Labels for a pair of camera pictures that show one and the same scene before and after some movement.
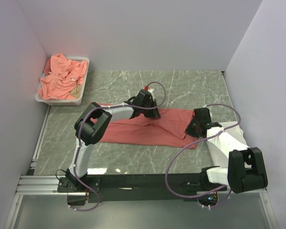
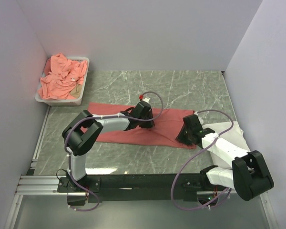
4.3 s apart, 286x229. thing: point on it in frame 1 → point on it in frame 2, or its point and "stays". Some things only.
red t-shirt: [168, 130] stays
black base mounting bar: [139, 187] stays
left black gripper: [154, 114] → [150, 124]
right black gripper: [188, 129] → [180, 138]
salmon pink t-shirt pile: [62, 76] stays
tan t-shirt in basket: [76, 92] stays
